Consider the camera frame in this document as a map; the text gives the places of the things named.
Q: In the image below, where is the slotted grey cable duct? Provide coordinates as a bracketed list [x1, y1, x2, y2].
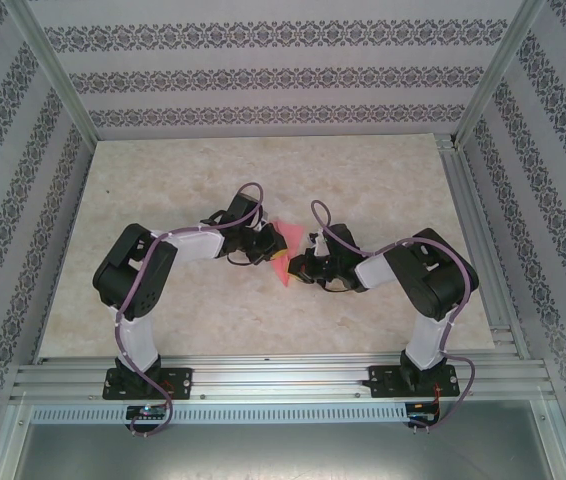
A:
[30, 403, 409, 425]

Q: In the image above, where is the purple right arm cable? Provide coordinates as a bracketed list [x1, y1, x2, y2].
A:
[310, 199, 479, 435]

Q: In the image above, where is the aluminium side rail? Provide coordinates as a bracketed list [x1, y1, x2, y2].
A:
[435, 132, 532, 361]

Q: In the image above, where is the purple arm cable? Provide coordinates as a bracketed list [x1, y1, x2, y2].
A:
[310, 199, 479, 435]
[114, 182, 264, 439]

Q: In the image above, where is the long aluminium mounting rail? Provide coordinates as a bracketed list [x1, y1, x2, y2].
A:
[10, 352, 557, 404]

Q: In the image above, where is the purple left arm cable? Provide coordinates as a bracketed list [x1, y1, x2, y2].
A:
[114, 182, 264, 439]

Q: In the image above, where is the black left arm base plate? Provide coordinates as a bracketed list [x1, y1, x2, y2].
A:
[104, 366, 195, 401]

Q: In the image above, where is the aluminium frame post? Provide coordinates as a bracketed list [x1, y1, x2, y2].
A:
[5, 0, 99, 146]
[455, 0, 547, 149]

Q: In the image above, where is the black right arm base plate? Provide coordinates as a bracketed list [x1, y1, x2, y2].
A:
[368, 363, 459, 400]

